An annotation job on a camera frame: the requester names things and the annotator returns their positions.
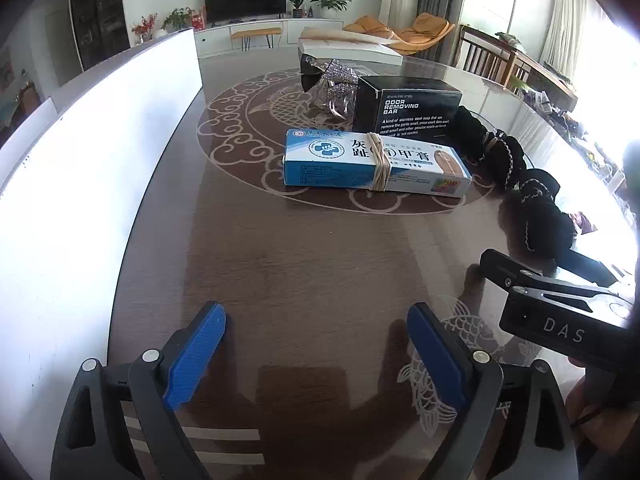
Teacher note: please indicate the tan rubber band bundle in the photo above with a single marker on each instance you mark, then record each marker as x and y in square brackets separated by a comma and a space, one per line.
[378, 165]

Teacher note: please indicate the blue and white medicine box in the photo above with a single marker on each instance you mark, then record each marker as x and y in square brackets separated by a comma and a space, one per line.
[325, 157]

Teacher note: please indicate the pile of small clutter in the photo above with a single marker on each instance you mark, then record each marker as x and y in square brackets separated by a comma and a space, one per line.
[565, 120]

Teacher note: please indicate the small white board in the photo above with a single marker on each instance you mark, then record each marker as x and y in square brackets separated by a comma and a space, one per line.
[25, 135]

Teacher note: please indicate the black lace cloth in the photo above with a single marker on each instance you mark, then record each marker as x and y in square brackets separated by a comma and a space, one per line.
[540, 210]

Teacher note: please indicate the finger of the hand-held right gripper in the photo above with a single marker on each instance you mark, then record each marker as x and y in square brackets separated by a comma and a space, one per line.
[507, 266]
[585, 267]

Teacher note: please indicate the wooden stool with metal legs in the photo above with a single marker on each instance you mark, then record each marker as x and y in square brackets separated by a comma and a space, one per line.
[255, 32]

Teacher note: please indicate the white television cabinet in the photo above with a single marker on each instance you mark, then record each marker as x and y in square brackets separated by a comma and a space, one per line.
[310, 32]

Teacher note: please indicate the bushy green potted plant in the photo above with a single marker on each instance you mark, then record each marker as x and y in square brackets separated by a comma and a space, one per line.
[177, 17]

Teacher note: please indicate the black television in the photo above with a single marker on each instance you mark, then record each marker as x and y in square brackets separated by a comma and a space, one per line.
[245, 0]

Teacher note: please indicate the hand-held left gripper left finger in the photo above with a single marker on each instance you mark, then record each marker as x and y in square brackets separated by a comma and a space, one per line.
[195, 355]

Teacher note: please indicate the small green potted plant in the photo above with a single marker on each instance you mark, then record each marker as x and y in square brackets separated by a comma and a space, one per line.
[297, 6]

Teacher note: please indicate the large white board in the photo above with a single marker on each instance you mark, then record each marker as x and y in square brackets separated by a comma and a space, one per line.
[100, 170]

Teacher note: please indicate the white sheer curtain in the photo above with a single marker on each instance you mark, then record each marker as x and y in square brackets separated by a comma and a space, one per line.
[565, 15]

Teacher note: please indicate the maroon cloth piece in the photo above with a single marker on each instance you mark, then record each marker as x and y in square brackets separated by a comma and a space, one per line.
[584, 222]

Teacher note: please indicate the red flower bouquet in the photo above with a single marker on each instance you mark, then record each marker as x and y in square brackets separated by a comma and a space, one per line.
[144, 25]

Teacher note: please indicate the orange lounge chair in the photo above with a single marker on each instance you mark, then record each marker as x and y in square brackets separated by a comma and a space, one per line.
[425, 27]

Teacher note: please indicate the large green potted plant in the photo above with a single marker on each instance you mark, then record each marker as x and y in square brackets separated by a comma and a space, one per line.
[330, 0]

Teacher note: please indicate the wooden chair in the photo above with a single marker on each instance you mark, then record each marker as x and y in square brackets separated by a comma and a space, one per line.
[480, 55]

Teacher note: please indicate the dark display cabinet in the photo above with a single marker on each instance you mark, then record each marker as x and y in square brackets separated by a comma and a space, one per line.
[97, 15]

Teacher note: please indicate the flat white cardboard box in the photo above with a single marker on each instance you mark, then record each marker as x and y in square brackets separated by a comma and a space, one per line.
[350, 47]

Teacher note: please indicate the black cardboard box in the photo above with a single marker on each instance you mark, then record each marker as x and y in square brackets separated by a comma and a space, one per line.
[405, 110]

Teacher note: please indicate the red gift box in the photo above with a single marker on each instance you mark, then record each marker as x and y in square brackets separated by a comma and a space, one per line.
[198, 20]

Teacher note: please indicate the phone case in clear package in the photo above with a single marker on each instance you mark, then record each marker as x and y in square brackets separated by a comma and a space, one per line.
[312, 80]

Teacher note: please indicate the rhinestone bow hair clip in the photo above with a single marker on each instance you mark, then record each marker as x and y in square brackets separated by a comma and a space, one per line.
[337, 76]

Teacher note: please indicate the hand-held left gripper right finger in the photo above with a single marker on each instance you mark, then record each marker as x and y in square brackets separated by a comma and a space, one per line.
[435, 360]

